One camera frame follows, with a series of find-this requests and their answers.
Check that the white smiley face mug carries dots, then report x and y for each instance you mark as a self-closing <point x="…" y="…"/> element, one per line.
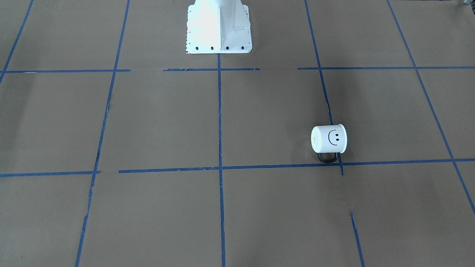
<point x="329" y="139"/>

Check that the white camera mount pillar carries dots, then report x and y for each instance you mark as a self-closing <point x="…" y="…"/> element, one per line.
<point x="218" y="27"/>

